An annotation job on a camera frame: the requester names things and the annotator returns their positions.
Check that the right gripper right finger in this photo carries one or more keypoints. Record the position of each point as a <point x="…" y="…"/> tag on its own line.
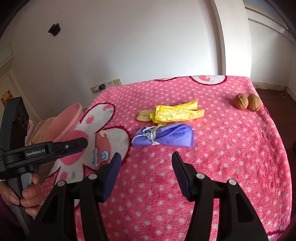
<point x="238" y="219"/>

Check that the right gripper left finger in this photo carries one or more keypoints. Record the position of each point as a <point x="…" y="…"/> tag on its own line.
<point x="111" y="175"/>

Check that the yellow wrapper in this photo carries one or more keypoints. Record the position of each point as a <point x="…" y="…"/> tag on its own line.
<point x="164" y="114"/>

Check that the left hand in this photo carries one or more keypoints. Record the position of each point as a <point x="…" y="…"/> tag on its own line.
<point x="31" y="196"/>

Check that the brown floral quilt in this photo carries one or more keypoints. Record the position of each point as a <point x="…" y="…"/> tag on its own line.
<point x="39" y="131"/>

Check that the pink plastic basin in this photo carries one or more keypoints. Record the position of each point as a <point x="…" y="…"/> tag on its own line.
<point x="64" y="124"/>

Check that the pink polka dot blanket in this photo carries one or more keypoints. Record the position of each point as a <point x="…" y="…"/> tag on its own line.
<point x="146" y="202"/>

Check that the right walnut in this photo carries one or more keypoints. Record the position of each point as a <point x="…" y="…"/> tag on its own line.
<point x="254" y="103"/>

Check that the walnut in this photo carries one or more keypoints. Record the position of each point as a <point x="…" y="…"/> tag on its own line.
<point x="241" y="101"/>
<point x="254" y="103"/>

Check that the left walnut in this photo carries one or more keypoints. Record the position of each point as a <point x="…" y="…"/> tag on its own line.
<point x="241" y="101"/>

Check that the red wall calendar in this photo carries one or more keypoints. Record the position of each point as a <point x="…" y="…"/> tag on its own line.
<point x="7" y="96"/>

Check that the wall power outlet strip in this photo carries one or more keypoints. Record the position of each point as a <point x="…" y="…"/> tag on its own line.
<point x="101" y="87"/>

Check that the black wall bracket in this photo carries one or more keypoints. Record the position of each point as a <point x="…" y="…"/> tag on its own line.
<point x="54" y="29"/>

